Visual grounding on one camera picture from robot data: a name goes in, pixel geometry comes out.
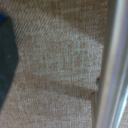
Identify silver drawer handle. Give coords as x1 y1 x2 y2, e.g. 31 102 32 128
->
91 0 128 128

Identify brown fabric drawer front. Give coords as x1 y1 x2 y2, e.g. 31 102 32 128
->
0 0 128 128

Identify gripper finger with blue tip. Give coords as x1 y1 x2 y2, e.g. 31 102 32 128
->
0 13 20 112

